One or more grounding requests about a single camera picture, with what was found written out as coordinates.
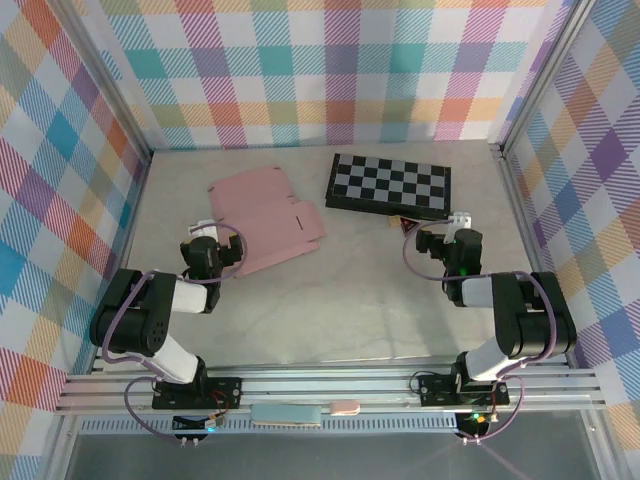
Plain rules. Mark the pink paper box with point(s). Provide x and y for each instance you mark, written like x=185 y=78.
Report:
x=260 y=215

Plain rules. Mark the black controller board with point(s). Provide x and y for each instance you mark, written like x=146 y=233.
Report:
x=475 y=422
x=195 y=424

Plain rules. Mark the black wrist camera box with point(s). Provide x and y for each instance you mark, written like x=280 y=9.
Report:
x=232 y=250
x=427 y=242

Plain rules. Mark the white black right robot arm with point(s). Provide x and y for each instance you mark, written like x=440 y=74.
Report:
x=482 y=362

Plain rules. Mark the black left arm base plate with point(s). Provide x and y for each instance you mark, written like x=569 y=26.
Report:
x=200 y=395

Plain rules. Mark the aluminium side rail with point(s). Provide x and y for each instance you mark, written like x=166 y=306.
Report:
x=142 y=175
x=515 y=200

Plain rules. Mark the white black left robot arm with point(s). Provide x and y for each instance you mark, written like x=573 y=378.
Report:
x=172 y=362

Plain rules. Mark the aluminium mounting rail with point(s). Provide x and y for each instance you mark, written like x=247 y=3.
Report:
x=325 y=387

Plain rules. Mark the aluminium frame post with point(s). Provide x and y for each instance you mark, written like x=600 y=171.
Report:
x=100 y=75
x=545 y=75

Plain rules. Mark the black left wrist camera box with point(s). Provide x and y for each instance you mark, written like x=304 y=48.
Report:
x=232 y=250

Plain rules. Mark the small black red triangle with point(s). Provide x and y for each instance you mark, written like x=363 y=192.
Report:
x=407 y=225

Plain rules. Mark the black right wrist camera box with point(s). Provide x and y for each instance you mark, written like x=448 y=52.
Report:
x=427 y=242

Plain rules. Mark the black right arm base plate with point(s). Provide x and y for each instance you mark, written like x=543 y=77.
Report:
x=440 y=390

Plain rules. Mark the small tan wooden block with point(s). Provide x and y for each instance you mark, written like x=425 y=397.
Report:
x=394 y=221

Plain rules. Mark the light blue oblong pad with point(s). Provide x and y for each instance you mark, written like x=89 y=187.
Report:
x=286 y=415

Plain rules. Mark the black grey folding chessboard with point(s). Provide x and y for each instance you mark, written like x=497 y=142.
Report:
x=385 y=182

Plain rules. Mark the small pink oblong pad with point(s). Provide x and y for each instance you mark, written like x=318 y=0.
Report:
x=345 y=407

